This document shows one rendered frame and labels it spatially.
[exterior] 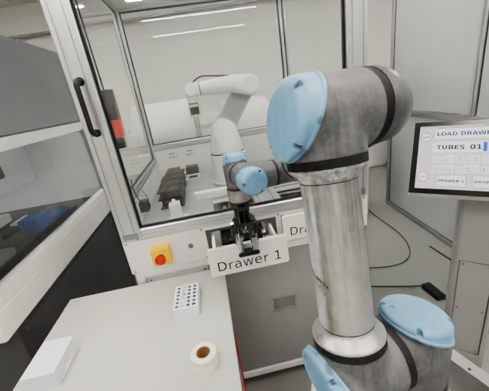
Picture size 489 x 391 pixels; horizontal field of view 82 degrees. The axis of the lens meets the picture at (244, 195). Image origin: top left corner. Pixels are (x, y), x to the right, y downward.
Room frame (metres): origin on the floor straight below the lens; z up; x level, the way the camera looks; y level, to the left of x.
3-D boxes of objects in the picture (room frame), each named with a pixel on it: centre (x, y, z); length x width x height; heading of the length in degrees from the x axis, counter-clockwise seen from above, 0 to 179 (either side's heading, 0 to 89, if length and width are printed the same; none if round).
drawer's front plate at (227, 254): (0.88, 0.02, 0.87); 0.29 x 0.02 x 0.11; 96
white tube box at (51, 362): (0.62, 0.62, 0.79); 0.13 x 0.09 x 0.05; 5
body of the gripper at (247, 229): (0.83, 0.01, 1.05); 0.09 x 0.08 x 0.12; 6
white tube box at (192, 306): (0.81, 0.25, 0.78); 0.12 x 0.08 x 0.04; 4
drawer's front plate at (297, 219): (1.06, -0.28, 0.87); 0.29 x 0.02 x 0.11; 96
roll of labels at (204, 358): (0.57, 0.17, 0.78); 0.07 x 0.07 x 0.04
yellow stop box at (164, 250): (0.98, 0.36, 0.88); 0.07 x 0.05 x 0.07; 96
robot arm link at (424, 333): (0.38, -0.26, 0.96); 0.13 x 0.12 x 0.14; 108
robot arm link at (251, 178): (0.75, -0.03, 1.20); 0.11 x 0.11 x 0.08; 18
